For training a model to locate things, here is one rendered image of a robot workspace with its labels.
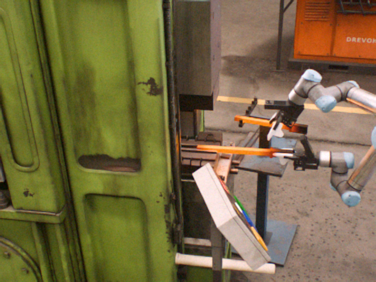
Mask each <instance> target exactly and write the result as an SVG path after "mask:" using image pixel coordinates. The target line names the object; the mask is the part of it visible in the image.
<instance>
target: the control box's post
mask: <svg viewBox="0 0 376 282"><path fill-rule="evenodd" d="M211 226H212V227H216V224H215V222H214V220H213V217H212V216H211ZM222 265H223V245H222V247H214V246H212V270H213V282H222Z"/></svg>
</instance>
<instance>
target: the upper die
mask: <svg viewBox="0 0 376 282"><path fill-rule="evenodd" d="M218 94H219V74H218V78H217V81H216V83H215V86H214V89H213V93H212V95H211V96H203V95H183V94H179V107H180V109H190V110H209V111H213V110H214V107H215V103H216V101H217V98H218Z"/></svg>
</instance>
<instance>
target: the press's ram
mask: <svg viewBox="0 0 376 282"><path fill-rule="evenodd" d="M175 18H176V44H177V69H178V94H183V95H203V96H211V95H212V93H213V89H214V86H215V83H216V81H217V78H218V74H219V71H220V69H221V0H175Z"/></svg>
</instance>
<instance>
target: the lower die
mask: <svg viewBox="0 0 376 282"><path fill-rule="evenodd" d="M181 144H183V145H215V146H220V143H219V142H215V143H213V142H204V141H195V140H188V141H186V140H181ZM181 156H183V159H184V160H183V161H182V170H183V172H190V158H191V157H192V161H191V168H192V172H193V173H194V172H195V171H197V170H198V169H200V158H202V162H201V167H203V166H204V165H206V164H207V163H209V164H210V165H211V166H212V167H213V169H214V170H215V171H216V169H217V168H216V167H217V164H218V160H219V156H220V153H217V151H209V150H200V149H185V148H181Z"/></svg>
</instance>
